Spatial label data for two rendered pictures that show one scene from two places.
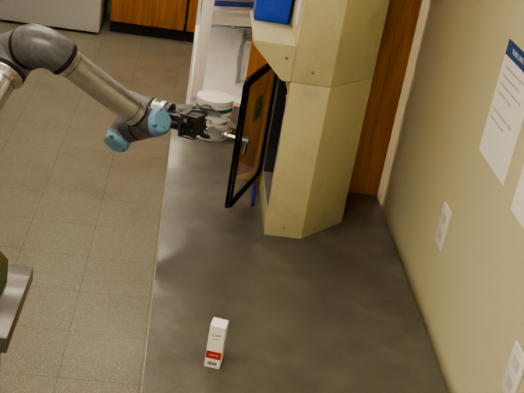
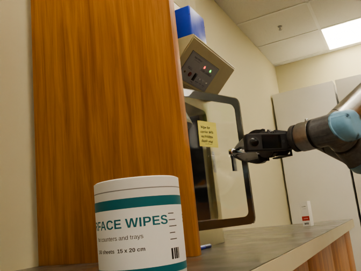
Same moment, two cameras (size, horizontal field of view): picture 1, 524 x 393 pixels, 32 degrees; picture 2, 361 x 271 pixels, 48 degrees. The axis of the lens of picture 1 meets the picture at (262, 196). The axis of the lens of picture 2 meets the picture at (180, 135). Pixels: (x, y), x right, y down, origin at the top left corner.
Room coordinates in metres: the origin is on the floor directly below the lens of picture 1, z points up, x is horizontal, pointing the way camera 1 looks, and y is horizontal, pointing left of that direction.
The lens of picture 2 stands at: (3.56, 0.63, 1.02)
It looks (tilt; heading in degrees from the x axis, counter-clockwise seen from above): 12 degrees up; 213
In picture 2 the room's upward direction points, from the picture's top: 6 degrees counter-clockwise
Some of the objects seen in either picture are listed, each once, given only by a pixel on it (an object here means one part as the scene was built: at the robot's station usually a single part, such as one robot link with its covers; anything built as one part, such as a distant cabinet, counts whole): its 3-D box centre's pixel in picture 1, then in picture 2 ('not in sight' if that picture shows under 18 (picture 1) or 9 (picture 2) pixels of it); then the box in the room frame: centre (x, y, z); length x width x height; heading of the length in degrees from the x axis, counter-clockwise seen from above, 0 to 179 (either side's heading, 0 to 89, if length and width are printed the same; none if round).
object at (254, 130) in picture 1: (252, 131); (213, 157); (2.53, 0.06, 1.19); 0.30 x 0.01 x 0.40; 166
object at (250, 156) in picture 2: (217, 136); (252, 157); (2.48, 0.16, 1.18); 0.09 x 0.06 x 0.03; 75
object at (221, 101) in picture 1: (213, 115); (140, 229); (3.07, 0.22, 1.02); 0.13 x 0.13 x 0.15
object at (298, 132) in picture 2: (161, 111); (305, 134); (2.53, 0.34, 1.20); 0.08 x 0.05 x 0.08; 165
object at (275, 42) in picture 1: (269, 44); (201, 72); (2.53, 0.05, 1.46); 0.32 x 0.12 x 0.10; 7
